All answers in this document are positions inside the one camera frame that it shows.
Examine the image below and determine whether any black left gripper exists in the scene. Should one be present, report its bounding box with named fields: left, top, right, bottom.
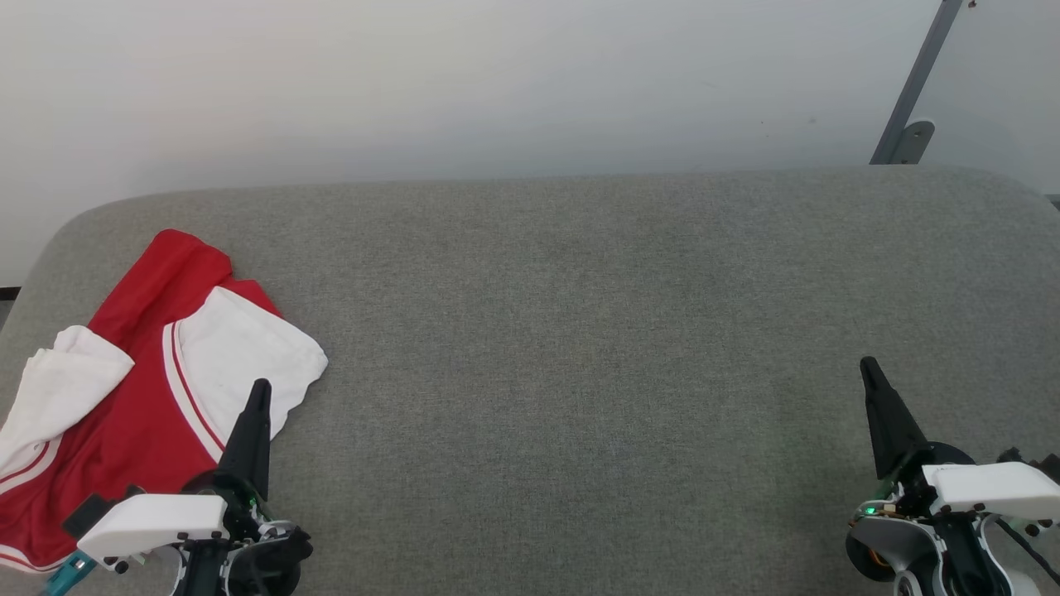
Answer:
left=172, top=378, right=315, bottom=596

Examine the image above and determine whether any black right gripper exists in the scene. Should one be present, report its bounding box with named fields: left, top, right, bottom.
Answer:
left=846, top=356, right=995, bottom=580

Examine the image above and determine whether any red and white jersey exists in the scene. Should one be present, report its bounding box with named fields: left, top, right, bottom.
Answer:
left=0, top=229, right=330, bottom=575

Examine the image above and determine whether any grey fabric sofa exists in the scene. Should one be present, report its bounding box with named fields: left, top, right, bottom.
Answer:
left=0, top=166, right=1060, bottom=596

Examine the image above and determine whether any black camera connector block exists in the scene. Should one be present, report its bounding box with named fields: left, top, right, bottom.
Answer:
left=997, top=447, right=1060, bottom=485
left=62, top=486, right=146, bottom=539

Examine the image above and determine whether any thin black cable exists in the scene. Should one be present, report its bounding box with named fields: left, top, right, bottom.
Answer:
left=992, top=515, right=1060, bottom=584

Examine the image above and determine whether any teal cable connector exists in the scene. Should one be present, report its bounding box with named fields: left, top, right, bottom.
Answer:
left=41, top=550, right=97, bottom=596

